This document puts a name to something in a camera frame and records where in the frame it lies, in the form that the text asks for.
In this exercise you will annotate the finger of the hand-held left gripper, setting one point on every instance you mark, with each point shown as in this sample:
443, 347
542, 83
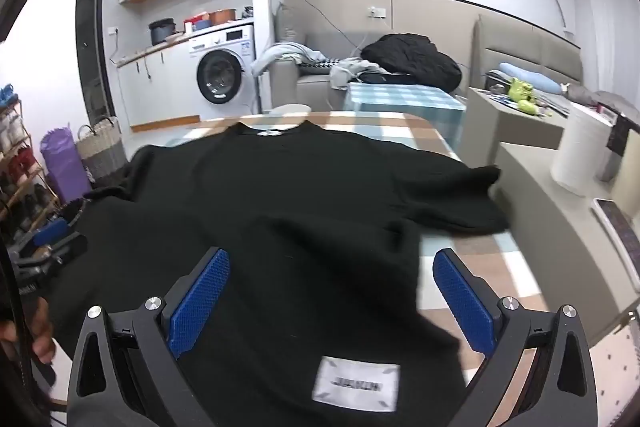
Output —
74, 213
50, 232

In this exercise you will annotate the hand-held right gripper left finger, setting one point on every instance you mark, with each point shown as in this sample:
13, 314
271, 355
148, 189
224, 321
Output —
200, 302

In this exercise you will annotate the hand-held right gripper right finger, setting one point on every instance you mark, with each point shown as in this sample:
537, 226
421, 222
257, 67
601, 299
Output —
462, 302

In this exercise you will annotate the black knit sweater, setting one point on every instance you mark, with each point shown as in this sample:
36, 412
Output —
300, 207

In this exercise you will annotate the light grey clothes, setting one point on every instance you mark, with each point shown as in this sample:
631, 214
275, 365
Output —
285, 54

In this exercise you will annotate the person's left hand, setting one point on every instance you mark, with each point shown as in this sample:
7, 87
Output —
42, 337

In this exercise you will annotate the purple bag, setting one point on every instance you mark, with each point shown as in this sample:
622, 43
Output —
62, 162

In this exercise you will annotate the plaid blanket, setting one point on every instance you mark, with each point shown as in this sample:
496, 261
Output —
480, 252

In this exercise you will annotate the woven laundry basket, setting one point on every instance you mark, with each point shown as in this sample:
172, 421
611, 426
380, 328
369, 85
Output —
102, 152

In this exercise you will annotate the wooden shoe rack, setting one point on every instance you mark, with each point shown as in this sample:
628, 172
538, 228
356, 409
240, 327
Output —
20, 167

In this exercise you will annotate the beige counter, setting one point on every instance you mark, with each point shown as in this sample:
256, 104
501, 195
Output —
540, 217

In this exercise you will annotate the white kitchen base cabinet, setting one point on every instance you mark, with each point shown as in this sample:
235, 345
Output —
160, 82

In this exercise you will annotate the dark door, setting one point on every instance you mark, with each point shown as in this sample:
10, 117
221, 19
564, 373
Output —
92, 57

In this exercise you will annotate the white patterned mat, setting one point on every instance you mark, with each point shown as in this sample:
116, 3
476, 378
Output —
615, 382

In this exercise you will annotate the beige low cabinet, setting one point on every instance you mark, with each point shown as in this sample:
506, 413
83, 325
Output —
510, 127

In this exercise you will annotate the white paper roll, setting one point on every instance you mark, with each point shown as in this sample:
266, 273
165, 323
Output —
582, 152

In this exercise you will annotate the dark cooking pot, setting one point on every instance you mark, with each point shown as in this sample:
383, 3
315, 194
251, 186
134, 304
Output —
161, 32

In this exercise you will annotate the small green toy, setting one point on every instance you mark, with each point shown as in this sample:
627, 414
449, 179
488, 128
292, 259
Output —
527, 107

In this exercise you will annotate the grey round stool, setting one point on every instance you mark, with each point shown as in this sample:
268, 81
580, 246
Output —
287, 109

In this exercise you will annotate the teal plaid covered table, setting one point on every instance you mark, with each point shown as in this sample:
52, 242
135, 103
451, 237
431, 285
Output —
400, 99

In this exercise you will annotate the green plush toy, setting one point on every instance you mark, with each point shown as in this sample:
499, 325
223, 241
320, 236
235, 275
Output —
520, 88

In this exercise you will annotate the red box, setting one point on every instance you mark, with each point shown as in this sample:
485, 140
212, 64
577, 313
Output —
196, 17

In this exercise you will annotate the dark patterned cloth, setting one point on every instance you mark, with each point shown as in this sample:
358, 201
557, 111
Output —
622, 134

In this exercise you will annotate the light blue pillow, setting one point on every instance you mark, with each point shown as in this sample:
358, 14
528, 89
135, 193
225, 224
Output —
530, 77

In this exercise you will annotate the white washing machine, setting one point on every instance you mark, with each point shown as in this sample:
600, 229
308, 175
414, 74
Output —
240, 44

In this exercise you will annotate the grey sofa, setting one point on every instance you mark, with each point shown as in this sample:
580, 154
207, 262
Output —
310, 87

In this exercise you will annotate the grey duvet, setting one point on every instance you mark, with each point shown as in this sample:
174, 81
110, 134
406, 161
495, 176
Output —
600, 99

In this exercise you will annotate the black puffer jacket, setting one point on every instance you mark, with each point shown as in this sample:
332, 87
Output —
410, 59

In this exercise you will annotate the grey cloth pile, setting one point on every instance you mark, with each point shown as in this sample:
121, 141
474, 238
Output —
350, 69

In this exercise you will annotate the beige padded headboard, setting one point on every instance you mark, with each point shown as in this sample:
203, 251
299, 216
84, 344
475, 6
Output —
525, 47

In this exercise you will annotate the black white patterned pillow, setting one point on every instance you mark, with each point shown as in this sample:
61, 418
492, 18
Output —
320, 66

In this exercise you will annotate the white curtain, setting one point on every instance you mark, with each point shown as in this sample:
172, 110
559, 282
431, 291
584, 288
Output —
605, 22

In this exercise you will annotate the wall socket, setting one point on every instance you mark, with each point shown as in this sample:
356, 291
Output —
376, 12

